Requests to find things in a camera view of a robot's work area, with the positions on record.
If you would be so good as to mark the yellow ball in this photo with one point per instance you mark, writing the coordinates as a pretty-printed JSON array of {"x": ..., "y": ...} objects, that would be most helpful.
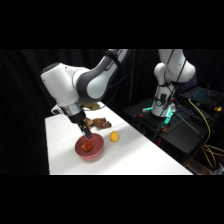
[{"x": 114, "y": 136}]

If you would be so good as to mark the pink bowl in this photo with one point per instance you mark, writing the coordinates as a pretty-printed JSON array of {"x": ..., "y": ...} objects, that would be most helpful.
[{"x": 95, "y": 148}]

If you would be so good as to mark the black robot stand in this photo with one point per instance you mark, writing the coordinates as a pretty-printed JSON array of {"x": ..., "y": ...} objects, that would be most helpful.
[{"x": 180, "y": 133}]

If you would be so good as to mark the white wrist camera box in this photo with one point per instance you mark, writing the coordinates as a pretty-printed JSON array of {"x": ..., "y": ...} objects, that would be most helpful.
[{"x": 56, "y": 109}]

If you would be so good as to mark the red textured ball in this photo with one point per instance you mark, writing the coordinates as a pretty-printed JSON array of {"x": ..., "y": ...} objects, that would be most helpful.
[{"x": 87, "y": 146}]

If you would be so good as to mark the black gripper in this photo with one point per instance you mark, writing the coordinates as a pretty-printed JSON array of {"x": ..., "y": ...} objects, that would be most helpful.
[{"x": 76, "y": 117}]

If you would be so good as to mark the black laptop with lit keyboard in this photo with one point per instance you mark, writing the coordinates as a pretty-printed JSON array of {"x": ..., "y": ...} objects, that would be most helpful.
[{"x": 201, "y": 95}]

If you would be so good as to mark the small yellow object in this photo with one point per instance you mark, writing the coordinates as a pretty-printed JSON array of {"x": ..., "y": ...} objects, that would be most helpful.
[{"x": 218, "y": 109}]

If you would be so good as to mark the brown plush teddy toy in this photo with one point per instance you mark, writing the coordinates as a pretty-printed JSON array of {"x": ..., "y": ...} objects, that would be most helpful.
[{"x": 100, "y": 123}]

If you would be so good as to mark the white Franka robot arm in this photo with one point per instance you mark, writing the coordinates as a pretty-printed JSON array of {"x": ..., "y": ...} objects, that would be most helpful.
[{"x": 93, "y": 80}]

